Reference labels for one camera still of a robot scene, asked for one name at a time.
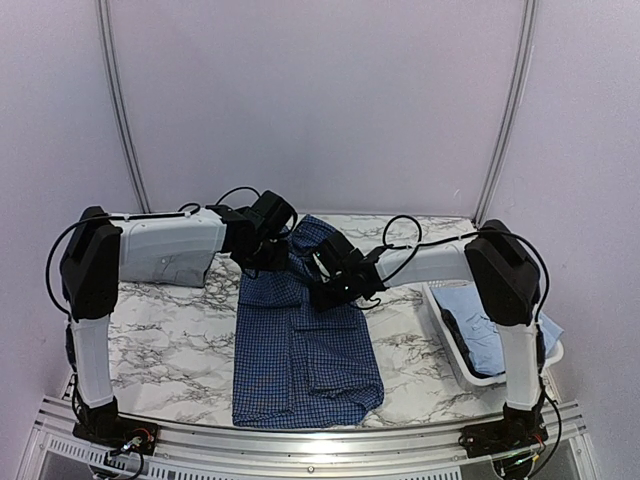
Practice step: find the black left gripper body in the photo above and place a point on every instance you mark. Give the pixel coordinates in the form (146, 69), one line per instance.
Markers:
(263, 257)

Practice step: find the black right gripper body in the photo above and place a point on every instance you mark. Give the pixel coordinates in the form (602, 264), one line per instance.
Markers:
(342, 293)

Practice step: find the blue checked long sleeve shirt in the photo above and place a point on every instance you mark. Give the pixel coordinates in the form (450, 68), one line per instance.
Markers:
(295, 367)

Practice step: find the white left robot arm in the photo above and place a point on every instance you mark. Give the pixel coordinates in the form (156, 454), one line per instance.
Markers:
(103, 250)

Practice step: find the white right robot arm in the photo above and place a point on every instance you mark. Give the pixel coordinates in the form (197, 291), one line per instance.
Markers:
(506, 272)

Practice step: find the folded grey shirt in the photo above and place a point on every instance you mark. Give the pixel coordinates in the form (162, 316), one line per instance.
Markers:
(183, 270)

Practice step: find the dark garment in basket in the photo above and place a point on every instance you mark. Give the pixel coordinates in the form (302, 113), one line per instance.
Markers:
(451, 324)

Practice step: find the light blue shirt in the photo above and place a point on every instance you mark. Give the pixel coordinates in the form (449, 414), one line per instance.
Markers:
(479, 332)

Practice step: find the white plastic laundry basket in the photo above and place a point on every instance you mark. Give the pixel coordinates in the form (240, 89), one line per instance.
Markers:
(462, 375)

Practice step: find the aluminium front frame rail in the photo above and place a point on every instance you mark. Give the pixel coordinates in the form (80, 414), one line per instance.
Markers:
(186, 451)

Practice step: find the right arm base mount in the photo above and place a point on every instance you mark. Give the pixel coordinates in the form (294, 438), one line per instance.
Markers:
(500, 440)

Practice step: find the right aluminium corner post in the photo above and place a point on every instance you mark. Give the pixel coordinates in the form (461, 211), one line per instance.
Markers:
(515, 93)

